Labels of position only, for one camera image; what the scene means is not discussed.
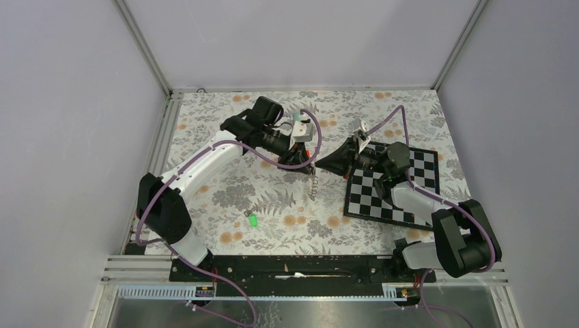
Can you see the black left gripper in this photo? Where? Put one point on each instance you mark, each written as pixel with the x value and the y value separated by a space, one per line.
pixel 296 155

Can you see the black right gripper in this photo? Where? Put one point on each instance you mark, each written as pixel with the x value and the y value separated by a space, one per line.
pixel 343 160

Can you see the silver carabiner keyring with chain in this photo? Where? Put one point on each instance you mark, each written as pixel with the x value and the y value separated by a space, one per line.
pixel 313 188

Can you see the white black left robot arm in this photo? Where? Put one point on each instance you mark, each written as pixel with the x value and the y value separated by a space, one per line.
pixel 161 200

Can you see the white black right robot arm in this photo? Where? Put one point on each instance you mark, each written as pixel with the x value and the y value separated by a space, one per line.
pixel 464 241

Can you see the black white checkerboard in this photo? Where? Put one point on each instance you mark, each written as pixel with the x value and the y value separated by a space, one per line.
pixel 363 202

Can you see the floral patterned table mat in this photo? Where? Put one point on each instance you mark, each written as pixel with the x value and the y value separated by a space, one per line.
pixel 288 221

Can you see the green key tag with key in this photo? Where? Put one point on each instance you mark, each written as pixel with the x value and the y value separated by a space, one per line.
pixel 252 217

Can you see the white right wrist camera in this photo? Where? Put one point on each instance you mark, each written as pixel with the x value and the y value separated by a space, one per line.
pixel 360 134

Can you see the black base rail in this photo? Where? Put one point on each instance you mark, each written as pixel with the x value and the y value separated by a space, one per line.
pixel 297 274

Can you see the white slotted cable duct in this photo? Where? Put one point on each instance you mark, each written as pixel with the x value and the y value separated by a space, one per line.
pixel 208 292

